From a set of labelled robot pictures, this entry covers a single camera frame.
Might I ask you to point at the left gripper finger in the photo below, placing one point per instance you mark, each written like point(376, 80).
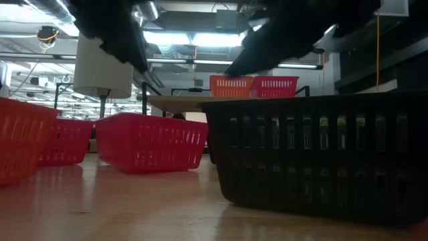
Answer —
point(118, 48)
point(138, 47)

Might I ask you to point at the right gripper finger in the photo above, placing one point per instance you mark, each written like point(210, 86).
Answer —
point(267, 57)
point(284, 31)

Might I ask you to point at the red plastic slotted basket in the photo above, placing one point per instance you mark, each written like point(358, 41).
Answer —
point(150, 120)
point(274, 93)
point(73, 123)

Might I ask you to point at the orange plastic slotted basket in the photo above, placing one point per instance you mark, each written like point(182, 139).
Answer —
point(230, 92)
point(30, 106)

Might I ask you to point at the black plastic slotted basket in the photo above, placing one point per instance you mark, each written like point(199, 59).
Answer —
point(301, 157)

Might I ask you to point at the black metal shelf rack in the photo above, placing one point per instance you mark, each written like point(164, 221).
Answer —
point(174, 103)

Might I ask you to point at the ceiling light panel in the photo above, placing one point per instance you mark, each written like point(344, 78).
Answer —
point(167, 38)
point(217, 39)

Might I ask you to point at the ceiling tube light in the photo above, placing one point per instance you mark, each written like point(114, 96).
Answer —
point(297, 66)
point(33, 55)

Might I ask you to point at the grey ceiling unit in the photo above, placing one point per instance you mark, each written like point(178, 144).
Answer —
point(227, 20)

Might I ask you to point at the white ceiling box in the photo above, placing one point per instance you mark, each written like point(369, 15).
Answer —
point(394, 8)

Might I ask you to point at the black cabinet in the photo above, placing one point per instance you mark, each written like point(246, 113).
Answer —
point(384, 67)

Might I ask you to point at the silver ventilation duct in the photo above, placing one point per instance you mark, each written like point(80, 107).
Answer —
point(148, 10)
point(57, 11)

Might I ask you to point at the black metal desk frame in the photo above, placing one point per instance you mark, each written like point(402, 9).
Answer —
point(57, 97)
point(144, 100)

